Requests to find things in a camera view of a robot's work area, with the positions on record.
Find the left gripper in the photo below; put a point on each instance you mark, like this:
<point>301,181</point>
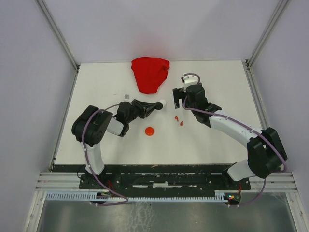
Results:
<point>141,106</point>

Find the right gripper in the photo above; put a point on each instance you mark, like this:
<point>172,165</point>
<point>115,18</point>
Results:
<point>178,94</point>

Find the white earbud charging case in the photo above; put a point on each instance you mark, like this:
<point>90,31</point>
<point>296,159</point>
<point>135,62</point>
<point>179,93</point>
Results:
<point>163,102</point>

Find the orange earbud charging case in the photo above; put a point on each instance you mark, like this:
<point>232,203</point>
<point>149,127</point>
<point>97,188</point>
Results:
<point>149,131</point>

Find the black earbud charging case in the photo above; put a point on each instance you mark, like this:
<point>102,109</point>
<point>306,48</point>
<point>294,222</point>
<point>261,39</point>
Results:
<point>158,106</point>

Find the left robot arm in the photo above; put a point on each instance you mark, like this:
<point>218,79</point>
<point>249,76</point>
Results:
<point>90,127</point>

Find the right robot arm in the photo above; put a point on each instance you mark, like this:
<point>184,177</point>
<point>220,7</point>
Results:
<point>265,152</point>

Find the red cloth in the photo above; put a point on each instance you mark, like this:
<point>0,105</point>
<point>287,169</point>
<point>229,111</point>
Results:
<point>149,73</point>

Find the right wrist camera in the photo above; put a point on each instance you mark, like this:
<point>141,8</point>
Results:
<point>189,79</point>

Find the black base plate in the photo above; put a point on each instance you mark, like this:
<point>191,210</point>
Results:
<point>196,180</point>

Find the left aluminium frame post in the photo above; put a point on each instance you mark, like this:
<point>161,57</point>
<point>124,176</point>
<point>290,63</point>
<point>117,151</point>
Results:
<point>57,32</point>

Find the aluminium frame post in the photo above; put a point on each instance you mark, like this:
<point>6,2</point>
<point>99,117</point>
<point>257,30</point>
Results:
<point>57,32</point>
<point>271,24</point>

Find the aluminium front rail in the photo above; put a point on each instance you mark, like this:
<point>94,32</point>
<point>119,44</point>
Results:
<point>69,182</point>

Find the white cable duct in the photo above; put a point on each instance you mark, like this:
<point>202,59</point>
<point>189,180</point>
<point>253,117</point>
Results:
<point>100,196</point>

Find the right aluminium frame post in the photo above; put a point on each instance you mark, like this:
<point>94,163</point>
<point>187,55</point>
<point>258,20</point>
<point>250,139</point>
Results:
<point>271,24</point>

